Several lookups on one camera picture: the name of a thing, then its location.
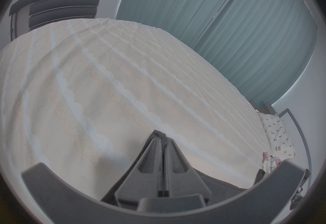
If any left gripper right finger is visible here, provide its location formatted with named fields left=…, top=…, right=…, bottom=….
left=163, top=139, right=212, bottom=204

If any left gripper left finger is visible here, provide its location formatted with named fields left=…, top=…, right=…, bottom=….
left=114, top=137, right=163, bottom=204

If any black T-shirt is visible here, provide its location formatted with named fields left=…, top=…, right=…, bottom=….
left=101, top=130, right=265, bottom=204

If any bed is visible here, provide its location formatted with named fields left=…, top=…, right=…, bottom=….
left=0, top=17, right=312, bottom=202

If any white printed pyjama garment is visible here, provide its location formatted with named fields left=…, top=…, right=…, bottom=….
left=262, top=155, right=280, bottom=174

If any white printed pillow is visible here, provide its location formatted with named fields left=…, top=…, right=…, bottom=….
left=258, top=112, right=297, bottom=160

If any grey bedside table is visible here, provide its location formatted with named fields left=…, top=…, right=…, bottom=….
left=250, top=99, right=277, bottom=116

